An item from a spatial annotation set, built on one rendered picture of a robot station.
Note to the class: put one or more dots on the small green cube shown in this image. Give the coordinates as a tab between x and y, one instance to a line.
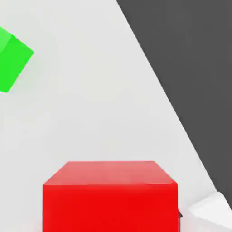
12	61

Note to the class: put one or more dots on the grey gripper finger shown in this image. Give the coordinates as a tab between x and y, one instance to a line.
212	212

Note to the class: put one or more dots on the small red cube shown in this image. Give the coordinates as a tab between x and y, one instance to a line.
110	204

